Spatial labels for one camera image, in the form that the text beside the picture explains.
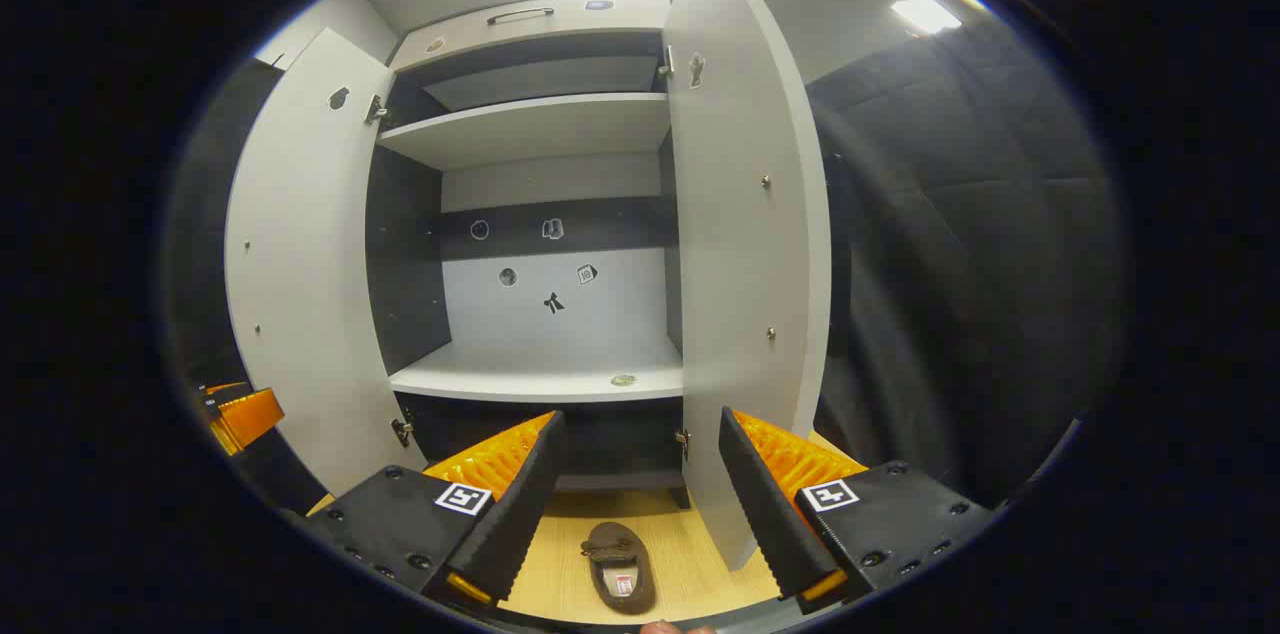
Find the brown fuzzy shoe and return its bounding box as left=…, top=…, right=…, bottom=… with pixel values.
left=580, top=521, right=658, bottom=617

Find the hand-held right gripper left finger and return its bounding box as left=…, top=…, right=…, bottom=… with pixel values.
left=300, top=409, right=569, bottom=610

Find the grey cabinet drawer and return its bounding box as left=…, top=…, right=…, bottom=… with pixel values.
left=390, top=0, right=673, bottom=73

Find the ceiling light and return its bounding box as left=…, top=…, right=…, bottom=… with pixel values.
left=890, top=0, right=963, bottom=35

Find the grey shoe cabinet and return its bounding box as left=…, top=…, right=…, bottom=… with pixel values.
left=365, top=0, right=693, bottom=512

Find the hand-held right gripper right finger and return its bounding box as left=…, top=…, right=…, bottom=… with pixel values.
left=718, top=406, right=996, bottom=615

